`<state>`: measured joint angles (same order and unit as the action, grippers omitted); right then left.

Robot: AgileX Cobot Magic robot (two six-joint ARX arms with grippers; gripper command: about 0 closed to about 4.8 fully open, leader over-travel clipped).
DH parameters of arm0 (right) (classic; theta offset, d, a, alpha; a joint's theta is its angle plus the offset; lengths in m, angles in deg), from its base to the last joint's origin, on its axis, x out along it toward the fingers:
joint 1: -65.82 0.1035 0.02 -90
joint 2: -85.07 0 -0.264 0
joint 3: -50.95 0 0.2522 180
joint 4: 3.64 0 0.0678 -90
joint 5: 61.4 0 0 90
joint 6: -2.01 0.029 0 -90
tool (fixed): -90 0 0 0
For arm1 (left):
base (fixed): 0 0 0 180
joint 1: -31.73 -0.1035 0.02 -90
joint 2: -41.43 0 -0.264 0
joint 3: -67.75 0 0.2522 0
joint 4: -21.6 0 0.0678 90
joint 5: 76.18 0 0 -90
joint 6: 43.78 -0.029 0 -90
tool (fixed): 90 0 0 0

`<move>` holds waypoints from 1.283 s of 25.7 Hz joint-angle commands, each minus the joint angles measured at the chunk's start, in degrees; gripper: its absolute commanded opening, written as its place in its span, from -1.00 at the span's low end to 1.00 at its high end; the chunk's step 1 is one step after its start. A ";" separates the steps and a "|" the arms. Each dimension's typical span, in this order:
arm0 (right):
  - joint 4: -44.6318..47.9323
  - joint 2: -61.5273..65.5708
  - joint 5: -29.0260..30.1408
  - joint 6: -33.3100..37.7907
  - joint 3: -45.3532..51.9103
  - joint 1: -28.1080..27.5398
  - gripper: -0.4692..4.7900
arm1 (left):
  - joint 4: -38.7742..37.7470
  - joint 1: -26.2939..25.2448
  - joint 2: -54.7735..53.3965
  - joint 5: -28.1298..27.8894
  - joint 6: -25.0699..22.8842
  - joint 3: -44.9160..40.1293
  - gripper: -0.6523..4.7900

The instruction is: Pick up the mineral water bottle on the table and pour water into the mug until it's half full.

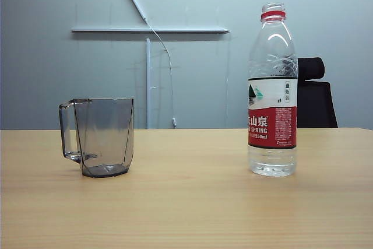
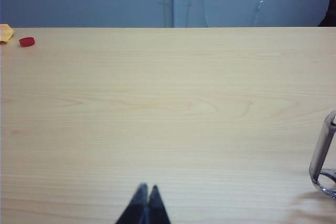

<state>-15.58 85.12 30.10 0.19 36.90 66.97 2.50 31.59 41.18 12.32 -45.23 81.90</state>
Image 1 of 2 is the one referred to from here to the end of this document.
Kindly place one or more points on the horizontal white wall trunking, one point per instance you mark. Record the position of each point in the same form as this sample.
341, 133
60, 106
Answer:
116, 30

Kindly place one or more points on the black office chair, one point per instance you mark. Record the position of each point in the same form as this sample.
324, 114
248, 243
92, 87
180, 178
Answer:
316, 103

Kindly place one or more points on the clear red-label water bottle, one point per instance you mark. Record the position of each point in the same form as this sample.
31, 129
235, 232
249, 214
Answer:
272, 126

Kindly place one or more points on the vertical white wall trunking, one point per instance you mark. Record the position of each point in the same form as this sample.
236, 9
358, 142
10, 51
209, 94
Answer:
148, 85

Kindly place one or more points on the grey transparent plastic mug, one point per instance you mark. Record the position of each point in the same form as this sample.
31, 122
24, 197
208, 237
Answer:
105, 132

